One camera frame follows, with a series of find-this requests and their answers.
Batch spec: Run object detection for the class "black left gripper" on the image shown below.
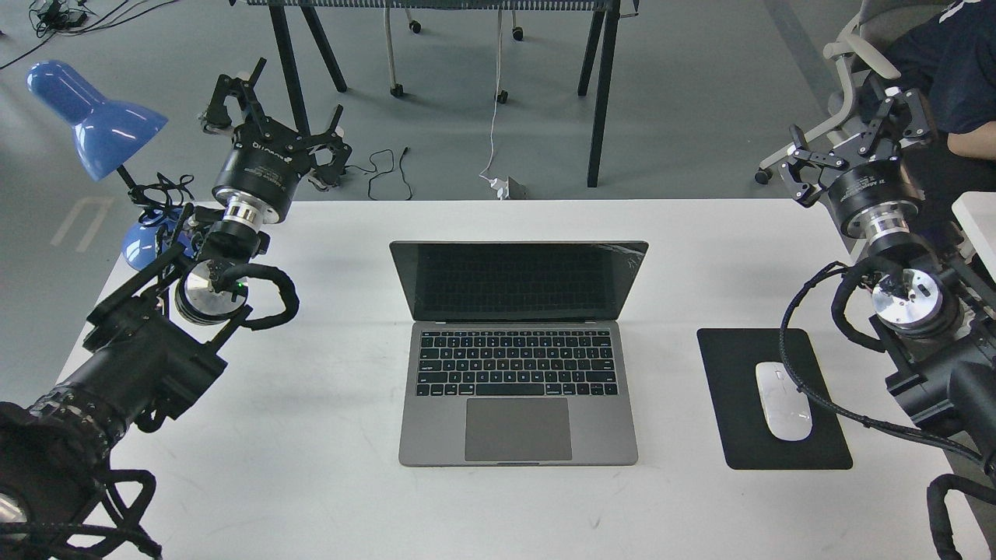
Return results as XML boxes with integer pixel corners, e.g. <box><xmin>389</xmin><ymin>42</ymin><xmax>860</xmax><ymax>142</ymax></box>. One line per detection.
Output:
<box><xmin>199</xmin><ymin>58</ymin><xmax>352</xmax><ymax>209</ymax></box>

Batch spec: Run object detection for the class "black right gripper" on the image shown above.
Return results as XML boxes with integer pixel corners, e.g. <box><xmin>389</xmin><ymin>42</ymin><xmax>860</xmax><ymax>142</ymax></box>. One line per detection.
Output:
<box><xmin>779</xmin><ymin>88</ymin><xmax>937</xmax><ymax>221</ymax></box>

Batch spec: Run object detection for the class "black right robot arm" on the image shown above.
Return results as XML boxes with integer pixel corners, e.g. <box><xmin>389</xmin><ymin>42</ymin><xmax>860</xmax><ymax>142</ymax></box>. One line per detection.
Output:
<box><xmin>778</xmin><ymin>89</ymin><xmax>995</xmax><ymax>479</ymax></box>

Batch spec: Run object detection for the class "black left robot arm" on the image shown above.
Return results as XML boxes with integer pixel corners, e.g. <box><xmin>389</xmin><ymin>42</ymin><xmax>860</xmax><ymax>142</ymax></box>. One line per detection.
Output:
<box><xmin>2</xmin><ymin>60</ymin><xmax>351</xmax><ymax>559</ymax></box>

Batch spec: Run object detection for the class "white office chair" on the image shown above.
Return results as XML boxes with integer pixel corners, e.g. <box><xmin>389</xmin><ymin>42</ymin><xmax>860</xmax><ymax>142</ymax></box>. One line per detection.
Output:
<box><xmin>764</xmin><ymin>1</ymin><xmax>949</xmax><ymax>149</ymax></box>

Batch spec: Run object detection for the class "white side table corner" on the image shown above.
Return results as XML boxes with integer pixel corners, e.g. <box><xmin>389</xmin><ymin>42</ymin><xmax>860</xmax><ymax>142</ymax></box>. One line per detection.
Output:
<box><xmin>952</xmin><ymin>191</ymin><xmax>995</xmax><ymax>279</ymax></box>

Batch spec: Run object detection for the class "person in dark clothes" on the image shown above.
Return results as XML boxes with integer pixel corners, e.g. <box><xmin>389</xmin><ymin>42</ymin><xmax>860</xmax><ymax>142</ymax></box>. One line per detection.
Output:
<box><xmin>886</xmin><ymin>1</ymin><xmax>995</xmax><ymax>238</ymax></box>

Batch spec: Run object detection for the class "blue desk lamp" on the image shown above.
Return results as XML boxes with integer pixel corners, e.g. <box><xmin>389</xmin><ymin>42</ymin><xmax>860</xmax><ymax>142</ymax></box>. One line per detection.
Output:
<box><xmin>27</xmin><ymin>60</ymin><xmax>192</xmax><ymax>270</ymax></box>

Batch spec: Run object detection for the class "white rolling chair base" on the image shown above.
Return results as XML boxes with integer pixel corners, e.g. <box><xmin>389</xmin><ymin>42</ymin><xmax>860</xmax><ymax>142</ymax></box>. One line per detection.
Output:
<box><xmin>383</xmin><ymin>7</ymin><xmax>525</xmax><ymax>105</ymax></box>

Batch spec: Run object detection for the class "black mouse pad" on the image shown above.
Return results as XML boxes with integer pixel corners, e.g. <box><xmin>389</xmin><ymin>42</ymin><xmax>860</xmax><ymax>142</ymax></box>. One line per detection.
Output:
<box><xmin>696</xmin><ymin>327</ymin><xmax>853</xmax><ymax>469</ymax></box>

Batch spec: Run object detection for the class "white power adapter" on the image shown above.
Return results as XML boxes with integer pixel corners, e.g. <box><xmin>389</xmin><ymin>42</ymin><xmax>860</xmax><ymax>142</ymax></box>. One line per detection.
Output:
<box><xmin>489</xmin><ymin>177</ymin><xmax>528</xmax><ymax>201</ymax></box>

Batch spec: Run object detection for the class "white computer mouse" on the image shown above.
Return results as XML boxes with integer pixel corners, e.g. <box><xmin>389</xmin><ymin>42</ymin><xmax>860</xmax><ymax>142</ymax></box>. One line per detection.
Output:
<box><xmin>755</xmin><ymin>362</ymin><xmax>812</xmax><ymax>442</ymax></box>

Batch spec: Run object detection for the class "grey open laptop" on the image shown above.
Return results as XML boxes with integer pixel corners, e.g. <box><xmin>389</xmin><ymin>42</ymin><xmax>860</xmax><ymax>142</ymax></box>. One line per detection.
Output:
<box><xmin>389</xmin><ymin>240</ymin><xmax>650</xmax><ymax>467</ymax></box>

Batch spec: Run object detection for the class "black cable on floor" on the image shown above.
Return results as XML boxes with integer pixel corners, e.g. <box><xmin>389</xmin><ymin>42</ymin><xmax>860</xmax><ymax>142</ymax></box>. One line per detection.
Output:
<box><xmin>343</xmin><ymin>146</ymin><xmax>413</xmax><ymax>201</ymax></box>

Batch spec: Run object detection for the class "white charging cable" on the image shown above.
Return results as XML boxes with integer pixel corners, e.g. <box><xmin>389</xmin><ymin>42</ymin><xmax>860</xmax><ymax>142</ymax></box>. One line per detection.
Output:
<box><xmin>479</xmin><ymin>8</ymin><xmax>505</xmax><ymax>187</ymax></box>

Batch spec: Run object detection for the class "black cable bundle floor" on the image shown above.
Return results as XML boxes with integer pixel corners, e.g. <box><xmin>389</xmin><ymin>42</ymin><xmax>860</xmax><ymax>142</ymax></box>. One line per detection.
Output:
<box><xmin>2</xmin><ymin>1</ymin><xmax>179</xmax><ymax>70</ymax></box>

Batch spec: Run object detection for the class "black metal table frame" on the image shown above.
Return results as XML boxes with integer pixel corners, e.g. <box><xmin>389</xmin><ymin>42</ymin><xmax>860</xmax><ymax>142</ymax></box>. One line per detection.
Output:
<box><xmin>256</xmin><ymin>1</ymin><xmax>625</xmax><ymax>188</ymax></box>

